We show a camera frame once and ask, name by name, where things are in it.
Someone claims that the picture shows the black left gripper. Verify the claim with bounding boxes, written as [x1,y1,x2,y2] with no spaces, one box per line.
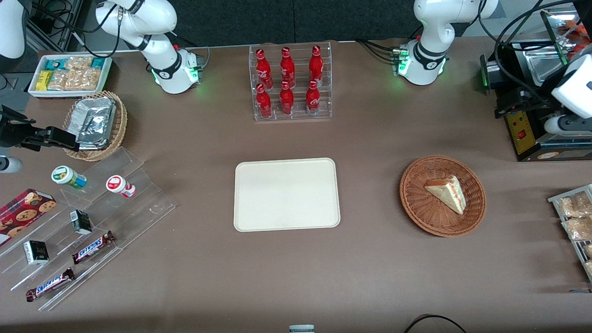
[494,88,559,119]

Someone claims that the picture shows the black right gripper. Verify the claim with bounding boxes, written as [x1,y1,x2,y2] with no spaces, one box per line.
[0,105,80,152]

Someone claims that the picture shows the triangular sandwich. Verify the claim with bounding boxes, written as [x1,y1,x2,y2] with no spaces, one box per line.
[424,175,466,215]

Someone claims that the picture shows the tan wicker basket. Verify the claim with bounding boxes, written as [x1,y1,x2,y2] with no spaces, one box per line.
[62,90,129,162]

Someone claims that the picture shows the tray of packaged snacks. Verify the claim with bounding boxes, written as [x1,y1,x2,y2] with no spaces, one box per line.
[548,184,592,284]

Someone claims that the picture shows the round brown wicker basket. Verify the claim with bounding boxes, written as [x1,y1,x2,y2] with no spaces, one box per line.
[400,155,487,238]

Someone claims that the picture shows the beige plastic tray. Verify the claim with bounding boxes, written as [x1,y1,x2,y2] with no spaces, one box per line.
[234,158,341,232]

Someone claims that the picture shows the black food warmer cabinet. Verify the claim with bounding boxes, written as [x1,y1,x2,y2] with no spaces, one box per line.
[479,8,592,162]

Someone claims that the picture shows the silver foil packs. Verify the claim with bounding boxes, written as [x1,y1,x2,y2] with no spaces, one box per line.
[74,97,117,150]

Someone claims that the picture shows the green lid yogurt cup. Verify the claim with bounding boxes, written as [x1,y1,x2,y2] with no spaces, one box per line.
[51,165,88,191]

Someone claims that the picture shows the steel warmer pan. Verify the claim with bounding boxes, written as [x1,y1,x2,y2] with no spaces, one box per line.
[526,52,565,85]

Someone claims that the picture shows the white rectangular snack bin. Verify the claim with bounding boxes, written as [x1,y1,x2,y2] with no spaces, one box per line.
[28,54,114,99]

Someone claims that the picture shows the clear bag of nuts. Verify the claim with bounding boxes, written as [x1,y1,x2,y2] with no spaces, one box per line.
[65,56,93,71]
[48,69,68,91]
[65,68,101,91]

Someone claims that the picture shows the red lid yogurt cup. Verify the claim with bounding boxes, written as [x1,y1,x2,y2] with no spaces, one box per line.
[106,175,137,199]

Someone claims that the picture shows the red plaid cookie box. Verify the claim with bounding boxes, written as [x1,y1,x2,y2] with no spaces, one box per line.
[0,188,57,247]

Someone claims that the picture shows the small black drink carton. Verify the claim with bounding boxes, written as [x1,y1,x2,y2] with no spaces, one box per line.
[23,240,50,266]
[69,209,93,235]

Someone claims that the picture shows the orange fried food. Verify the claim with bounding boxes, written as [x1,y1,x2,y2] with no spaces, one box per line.
[561,19,592,49]

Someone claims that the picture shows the clear acrylic stepped display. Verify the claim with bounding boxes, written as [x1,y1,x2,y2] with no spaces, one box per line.
[0,147,177,312]

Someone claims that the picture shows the snickers chocolate bar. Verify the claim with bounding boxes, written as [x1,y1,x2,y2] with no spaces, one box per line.
[25,267,76,302]
[72,230,117,265]

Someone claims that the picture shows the clear acrylic bottle rack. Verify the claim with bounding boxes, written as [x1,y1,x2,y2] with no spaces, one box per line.
[249,41,333,122]

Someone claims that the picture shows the red cola bottle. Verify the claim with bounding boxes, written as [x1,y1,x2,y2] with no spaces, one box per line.
[279,47,296,88]
[279,81,295,116]
[255,49,273,89]
[256,83,273,119]
[305,80,321,116]
[308,45,324,86]

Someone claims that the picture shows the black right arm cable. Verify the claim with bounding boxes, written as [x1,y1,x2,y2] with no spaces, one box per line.
[28,0,123,58]

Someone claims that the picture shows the black left arm base cables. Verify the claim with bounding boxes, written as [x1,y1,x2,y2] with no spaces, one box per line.
[356,39,399,63]

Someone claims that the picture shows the black looped cable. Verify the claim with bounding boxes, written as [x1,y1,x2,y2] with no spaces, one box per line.
[403,314,468,333]

